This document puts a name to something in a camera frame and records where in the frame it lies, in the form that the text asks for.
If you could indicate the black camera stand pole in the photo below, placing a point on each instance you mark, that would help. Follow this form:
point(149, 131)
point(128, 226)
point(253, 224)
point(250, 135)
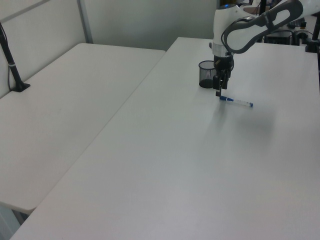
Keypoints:
point(11, 62)

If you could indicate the black clamp stand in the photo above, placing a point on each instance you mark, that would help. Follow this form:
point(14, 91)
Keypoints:
point(313, 40)

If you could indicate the white device with black knob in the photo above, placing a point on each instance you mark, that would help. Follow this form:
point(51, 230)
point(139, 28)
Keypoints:
point(301, 31)

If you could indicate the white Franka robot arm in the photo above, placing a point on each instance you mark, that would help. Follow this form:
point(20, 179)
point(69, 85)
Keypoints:
point(237, 35)

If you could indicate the black electronics box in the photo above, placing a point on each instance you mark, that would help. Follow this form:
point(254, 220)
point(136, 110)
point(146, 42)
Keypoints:
point(278, 37)

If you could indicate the black monitor stand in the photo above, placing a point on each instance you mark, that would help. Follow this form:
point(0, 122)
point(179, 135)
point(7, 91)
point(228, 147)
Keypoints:
point(262, 5)

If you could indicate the black mesh pen cup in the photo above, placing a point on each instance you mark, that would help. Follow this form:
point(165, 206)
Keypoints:
point(206, 75)

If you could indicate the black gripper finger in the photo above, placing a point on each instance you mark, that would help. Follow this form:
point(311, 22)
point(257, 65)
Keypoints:
point(225, 80)
point(217, 85)

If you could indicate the blue and white marker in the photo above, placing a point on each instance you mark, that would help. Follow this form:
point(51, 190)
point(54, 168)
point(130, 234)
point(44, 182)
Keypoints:
point(237, 101)

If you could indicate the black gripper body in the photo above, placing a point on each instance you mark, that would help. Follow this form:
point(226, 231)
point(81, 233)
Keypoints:
point(223, 63)

